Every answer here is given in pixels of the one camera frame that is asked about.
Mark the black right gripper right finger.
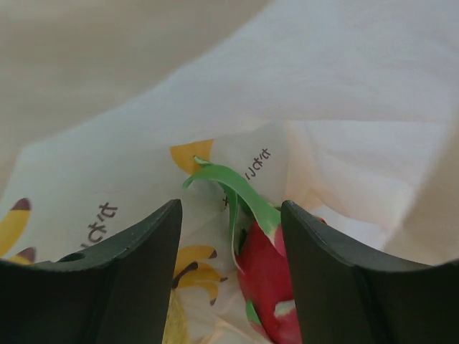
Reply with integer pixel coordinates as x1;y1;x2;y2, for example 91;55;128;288
281;201;458;344

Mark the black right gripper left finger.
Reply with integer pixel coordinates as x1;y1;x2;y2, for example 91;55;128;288
1;199;182;344

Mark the red fake dragon fruit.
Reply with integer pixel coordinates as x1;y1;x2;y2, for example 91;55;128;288
183;156;302;343

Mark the banana print plastic bag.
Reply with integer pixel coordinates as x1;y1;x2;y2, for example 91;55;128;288
1;1;458;343

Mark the yellow fake lemon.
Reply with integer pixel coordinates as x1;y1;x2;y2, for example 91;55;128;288
162;289;191;344

